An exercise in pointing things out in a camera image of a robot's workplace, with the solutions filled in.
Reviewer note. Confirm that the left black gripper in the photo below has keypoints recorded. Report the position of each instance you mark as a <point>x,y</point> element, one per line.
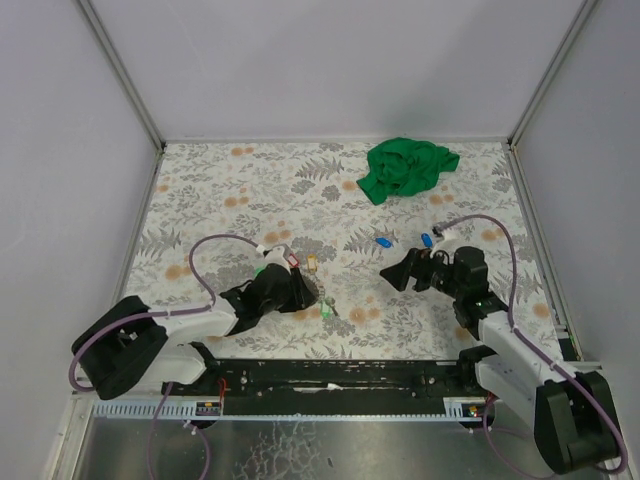
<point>295,288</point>

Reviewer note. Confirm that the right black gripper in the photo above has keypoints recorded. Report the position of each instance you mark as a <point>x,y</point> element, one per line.
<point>420,270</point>

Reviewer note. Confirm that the green tag key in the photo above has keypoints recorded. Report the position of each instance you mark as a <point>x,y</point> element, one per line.
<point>327,307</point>

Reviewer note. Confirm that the blue tag key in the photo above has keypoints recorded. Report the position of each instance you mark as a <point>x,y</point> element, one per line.
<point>426,240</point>
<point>383,242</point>

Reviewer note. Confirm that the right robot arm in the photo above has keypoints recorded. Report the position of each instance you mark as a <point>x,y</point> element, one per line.
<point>570,413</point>

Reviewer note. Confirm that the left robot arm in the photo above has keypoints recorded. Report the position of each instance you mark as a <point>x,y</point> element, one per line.
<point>131,347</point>

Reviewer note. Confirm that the red key tag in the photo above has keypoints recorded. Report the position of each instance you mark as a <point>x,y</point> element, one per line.
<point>292,260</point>

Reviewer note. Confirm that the green crumpled cloth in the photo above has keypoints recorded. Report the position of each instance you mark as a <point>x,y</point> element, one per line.
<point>404,167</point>

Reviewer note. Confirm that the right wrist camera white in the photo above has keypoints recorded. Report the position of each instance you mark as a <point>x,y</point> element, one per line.
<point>443,238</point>

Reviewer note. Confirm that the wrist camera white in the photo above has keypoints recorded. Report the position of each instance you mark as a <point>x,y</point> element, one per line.
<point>276,254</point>
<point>443,238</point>

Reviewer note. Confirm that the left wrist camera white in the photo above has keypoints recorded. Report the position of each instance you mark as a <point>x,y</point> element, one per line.
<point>276,254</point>

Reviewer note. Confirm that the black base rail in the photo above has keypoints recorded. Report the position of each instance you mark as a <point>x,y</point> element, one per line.
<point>332,387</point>

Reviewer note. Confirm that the grey cable duct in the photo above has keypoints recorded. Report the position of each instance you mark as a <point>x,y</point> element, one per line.
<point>172,409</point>

